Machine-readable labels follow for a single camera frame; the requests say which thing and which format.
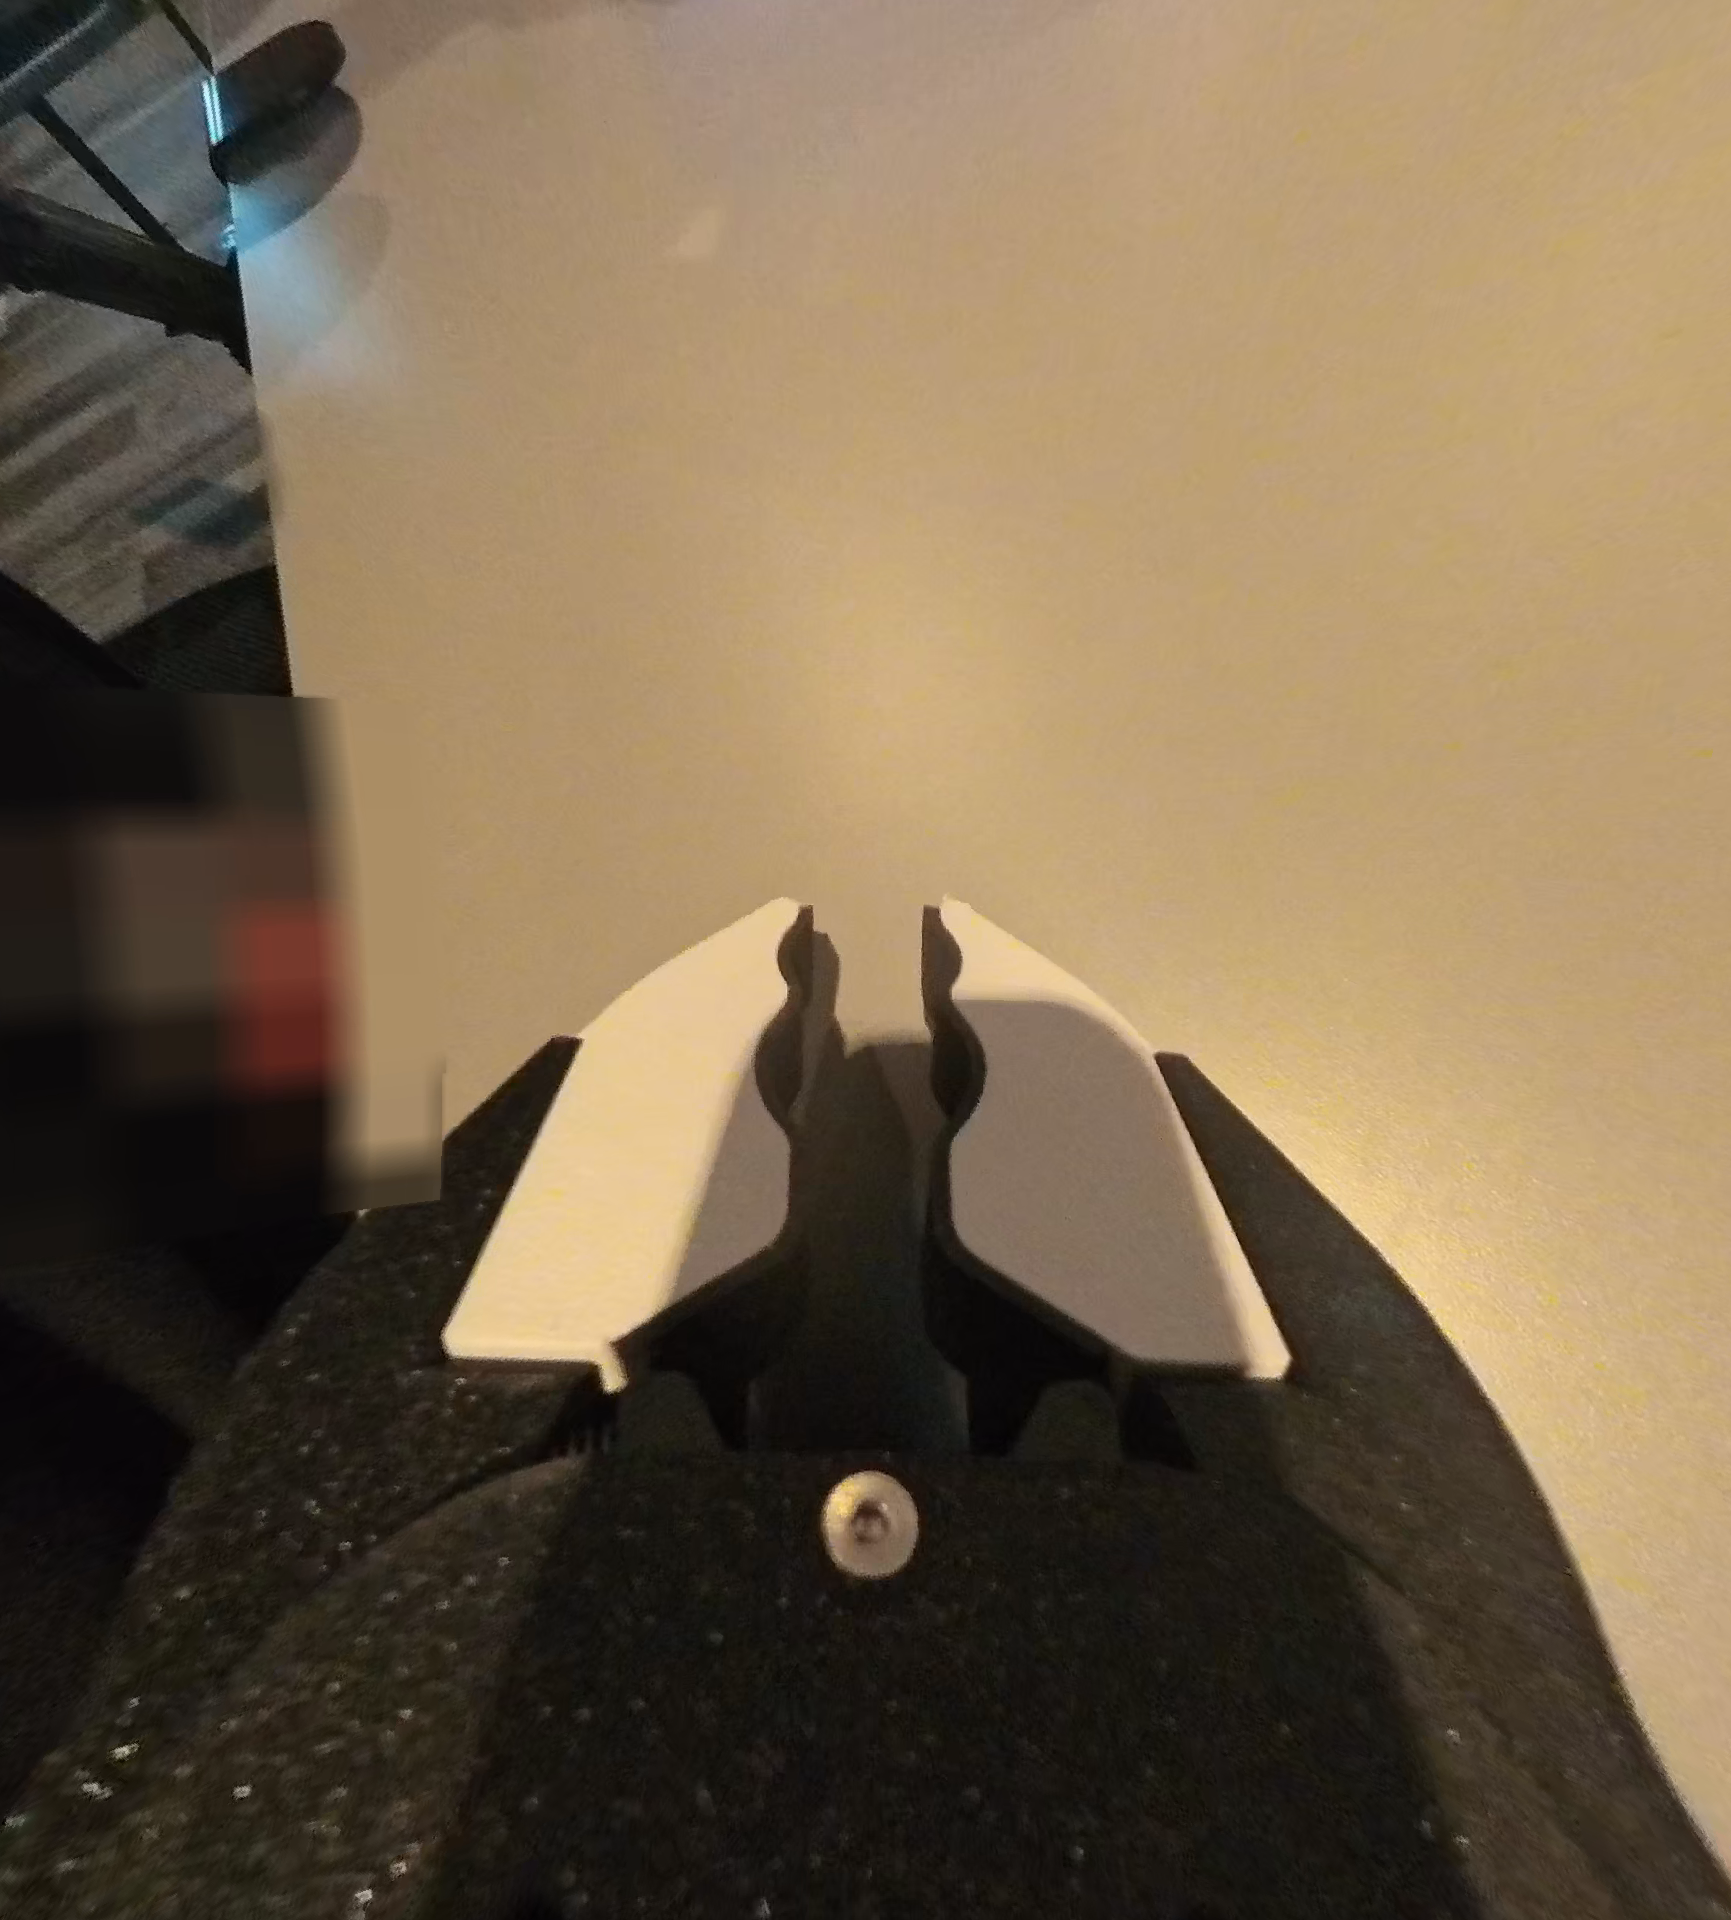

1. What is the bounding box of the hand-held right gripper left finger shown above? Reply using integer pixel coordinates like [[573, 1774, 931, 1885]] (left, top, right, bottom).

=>
[[442, 896, 845, 1392]]

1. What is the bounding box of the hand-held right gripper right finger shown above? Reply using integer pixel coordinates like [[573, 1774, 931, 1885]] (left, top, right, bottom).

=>
[[919, 896, 1293, 1384]]

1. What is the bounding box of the black office chair base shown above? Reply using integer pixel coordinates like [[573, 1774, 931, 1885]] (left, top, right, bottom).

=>
[[0, 19, 366, 369]]

